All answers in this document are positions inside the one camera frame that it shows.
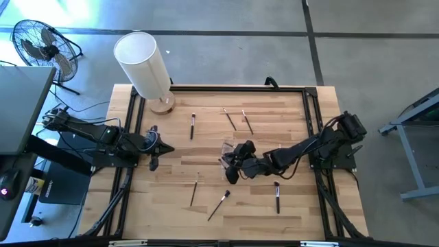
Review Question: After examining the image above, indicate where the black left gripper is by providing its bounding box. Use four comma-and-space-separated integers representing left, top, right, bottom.
143, 125, 176, 172

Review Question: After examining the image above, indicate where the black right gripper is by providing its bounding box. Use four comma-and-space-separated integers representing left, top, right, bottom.
222, 139, 272, 185

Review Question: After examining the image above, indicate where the black fluffy-head makeup brush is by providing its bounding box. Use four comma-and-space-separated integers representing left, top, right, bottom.
206, 189, 231, 222

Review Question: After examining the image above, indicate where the wide-head black makeup brush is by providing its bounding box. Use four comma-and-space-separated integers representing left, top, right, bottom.
273, 180, 281, 215

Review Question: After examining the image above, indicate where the clear acrylic square holder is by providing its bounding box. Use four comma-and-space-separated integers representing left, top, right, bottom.
220, 139, 243, 181

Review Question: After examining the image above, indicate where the white shade wooden base lamp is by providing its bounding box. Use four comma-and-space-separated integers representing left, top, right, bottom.
112, 30, 177, 116

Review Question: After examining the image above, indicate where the black computer tower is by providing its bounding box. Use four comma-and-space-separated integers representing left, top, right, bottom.
38, 128, 104, 206

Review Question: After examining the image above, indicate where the black desk support bar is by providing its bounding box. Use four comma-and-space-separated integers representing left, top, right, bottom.
23, 134, 95, 176

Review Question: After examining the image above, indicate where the short black rod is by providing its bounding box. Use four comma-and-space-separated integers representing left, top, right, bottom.
345, 144, 364, 159

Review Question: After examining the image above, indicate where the white yellow container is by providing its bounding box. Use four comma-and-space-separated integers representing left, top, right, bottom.
24, 175, 45, 196

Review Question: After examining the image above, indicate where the black floor fan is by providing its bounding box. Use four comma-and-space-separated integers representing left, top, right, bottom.
11, 19, 84, 96

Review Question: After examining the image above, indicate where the dark grey desk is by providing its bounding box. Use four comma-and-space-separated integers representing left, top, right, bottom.
0, 65, 58, 241

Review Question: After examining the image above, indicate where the black computer mouse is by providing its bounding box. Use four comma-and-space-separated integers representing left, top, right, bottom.
0, 168, 21, 202

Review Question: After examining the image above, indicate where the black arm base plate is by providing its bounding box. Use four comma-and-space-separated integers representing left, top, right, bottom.
91, 150, 139, 169
307, 143, 358, 172

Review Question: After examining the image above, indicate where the black aluminium table frame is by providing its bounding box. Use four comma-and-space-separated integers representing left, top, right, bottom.
78, 84, 370, 241

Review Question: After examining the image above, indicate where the black strap handle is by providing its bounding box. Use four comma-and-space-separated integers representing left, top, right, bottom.
263, 75, 280, 91

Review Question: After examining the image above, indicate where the silver metal bracket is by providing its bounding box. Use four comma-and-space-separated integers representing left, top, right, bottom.
299, 240, 341, 247
108, 239, 149, 247

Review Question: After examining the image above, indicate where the grey metal cart frame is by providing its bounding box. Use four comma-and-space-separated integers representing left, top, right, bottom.
378, 87, 439, 202

